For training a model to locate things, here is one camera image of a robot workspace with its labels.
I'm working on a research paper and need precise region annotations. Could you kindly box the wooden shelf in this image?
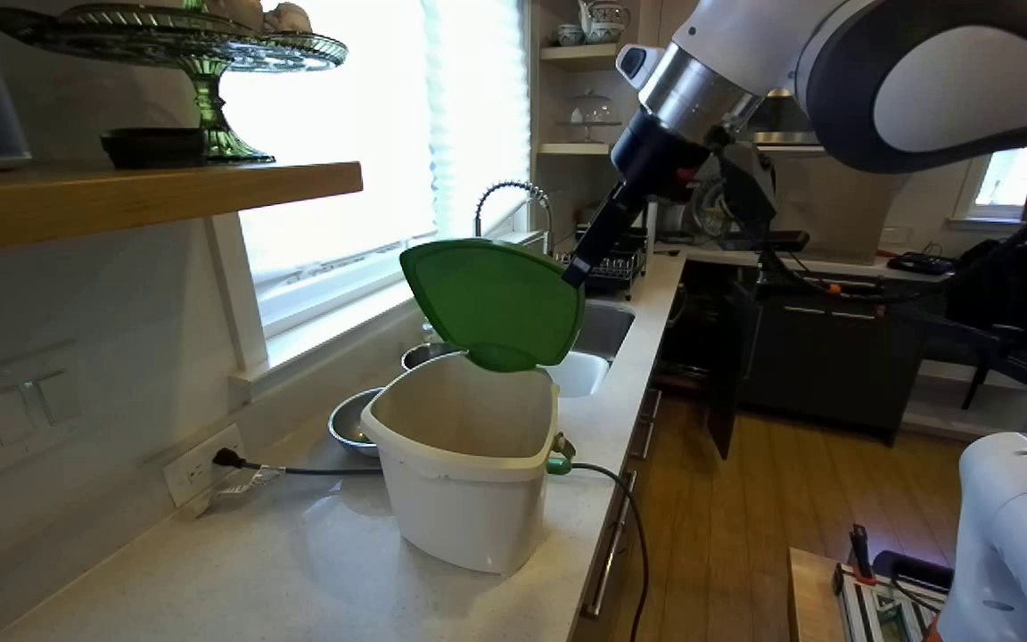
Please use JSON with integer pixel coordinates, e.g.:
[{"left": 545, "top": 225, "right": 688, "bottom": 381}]
[{"left": 0, "top": 160, "right": 364, "bottom": 259}]

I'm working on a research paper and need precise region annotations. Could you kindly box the small window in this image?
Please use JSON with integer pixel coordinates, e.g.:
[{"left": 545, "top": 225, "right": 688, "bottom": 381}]
[{"left": 957, "top": 145, "right": 1027, "bottom": 224}]

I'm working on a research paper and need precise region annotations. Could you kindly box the spring neck tap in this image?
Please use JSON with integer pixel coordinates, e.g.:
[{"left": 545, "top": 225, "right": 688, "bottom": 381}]
[{"left": 474, "top": 180, "right": 555, "bottom": 258}]

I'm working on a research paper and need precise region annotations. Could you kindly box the wall switch plate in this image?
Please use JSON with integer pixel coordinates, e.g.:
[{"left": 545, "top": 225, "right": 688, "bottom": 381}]
[{"left": 0, "top": 364, "right": 86, "bottom": 449}]

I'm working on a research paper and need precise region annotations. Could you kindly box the wall shelf unit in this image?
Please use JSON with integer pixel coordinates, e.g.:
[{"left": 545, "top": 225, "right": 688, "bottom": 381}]
[{"left": 533, "top": 0, "right": 661, "bottom": 160}]

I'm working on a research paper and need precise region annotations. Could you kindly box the black cable with green plug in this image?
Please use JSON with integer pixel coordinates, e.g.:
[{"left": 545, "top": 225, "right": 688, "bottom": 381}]
[{"left": 546, "top": 433, "right": 651, "bottom": 642}]

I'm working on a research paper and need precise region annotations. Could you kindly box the green glass cake stand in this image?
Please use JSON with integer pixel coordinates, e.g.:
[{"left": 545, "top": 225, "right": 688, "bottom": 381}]
[{"left": 0, "top": 0, "right": 349, "bottom": 167}]

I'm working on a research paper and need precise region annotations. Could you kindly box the sink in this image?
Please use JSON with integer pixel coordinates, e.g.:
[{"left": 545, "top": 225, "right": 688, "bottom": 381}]
[{"left": 538, "top": 300, "right": 637, "bottom": 399}]

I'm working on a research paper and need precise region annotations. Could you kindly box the drawer handle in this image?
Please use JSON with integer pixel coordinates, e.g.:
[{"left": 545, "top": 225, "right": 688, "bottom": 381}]
[
  {"left": 581, "top": 470, "right": 638, "bottom": 621},
  {"left": 628, "top": 387, "right": 662, "bottom": 462}
]

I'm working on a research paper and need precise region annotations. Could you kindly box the wall socket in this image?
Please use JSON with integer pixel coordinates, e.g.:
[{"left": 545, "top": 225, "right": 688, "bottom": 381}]
[{"left": 162, "top": 423, "right": 248, "bottom": 508}]

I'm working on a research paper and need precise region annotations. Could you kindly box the dark cabinet door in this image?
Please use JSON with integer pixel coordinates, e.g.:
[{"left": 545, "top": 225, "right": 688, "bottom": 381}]
[{"left": 706, "top": 282, "right": 760, "bottom": 462}]

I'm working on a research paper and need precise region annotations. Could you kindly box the white plastic bin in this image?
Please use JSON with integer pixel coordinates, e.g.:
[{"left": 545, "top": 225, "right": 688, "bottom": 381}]
[{"left": 360, "top": 238, "right": 586, "bottom": 576}]

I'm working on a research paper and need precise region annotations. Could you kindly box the glass dome stand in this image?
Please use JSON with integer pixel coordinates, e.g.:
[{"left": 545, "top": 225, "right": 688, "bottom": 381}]
[{"left": 565, "top": 88, "right": 623, "bottom": 144}]

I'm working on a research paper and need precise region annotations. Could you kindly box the green bin lid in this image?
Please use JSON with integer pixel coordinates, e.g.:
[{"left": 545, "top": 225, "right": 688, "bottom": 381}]
[{"left": 399, "top": 238, "right": 586, "bottom": 374}]

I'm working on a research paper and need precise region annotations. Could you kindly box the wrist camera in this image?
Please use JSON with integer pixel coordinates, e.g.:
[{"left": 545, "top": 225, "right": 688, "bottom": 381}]
[{"left": 717, "top": 141, "right": 779, "bottom": 242}]

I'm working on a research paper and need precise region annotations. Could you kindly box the black dish rack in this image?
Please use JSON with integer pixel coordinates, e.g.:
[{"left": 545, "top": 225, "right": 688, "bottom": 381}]
[{"left": 556, "top": 225, "right": 650, "bottom": 301}]

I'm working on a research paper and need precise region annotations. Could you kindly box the teapot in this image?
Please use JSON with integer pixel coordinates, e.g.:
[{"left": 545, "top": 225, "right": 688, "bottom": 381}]
[{"left": 577, "top": 0, "right": 631, "bottom": 45}]

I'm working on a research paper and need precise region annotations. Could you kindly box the dark cabinet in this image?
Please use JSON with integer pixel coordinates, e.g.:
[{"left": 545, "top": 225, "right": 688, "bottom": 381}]
[{"left": 735, "top": 266, "right": 926, "bottom": 449}]

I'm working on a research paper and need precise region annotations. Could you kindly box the clear plastic wrapper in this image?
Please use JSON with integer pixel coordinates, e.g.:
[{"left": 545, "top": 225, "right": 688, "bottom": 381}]
[{"left": 195, "top": 464, "right": 287, "bottom": 519}]

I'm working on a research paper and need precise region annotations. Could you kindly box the black bowl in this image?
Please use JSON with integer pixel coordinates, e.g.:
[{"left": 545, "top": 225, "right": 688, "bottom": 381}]
[{"left": 100, "top": 127, "right": 210, "bottom": 171}]

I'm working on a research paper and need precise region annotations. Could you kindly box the range hood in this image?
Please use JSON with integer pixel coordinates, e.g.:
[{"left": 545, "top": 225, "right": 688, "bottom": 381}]
[{"left": 744, "top": 87, "right": 828, "bottom": 149}]

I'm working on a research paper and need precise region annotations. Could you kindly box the black chair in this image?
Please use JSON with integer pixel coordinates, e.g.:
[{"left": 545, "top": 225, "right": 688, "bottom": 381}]
[{"left": 943, "top": 238, "right": 1027, "bottom": 413}]

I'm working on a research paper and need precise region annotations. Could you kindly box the metal bowl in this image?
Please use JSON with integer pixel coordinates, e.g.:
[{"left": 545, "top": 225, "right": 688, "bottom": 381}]
[{"left": 328, "top": 387, "right": 388, "bottom": 459}]

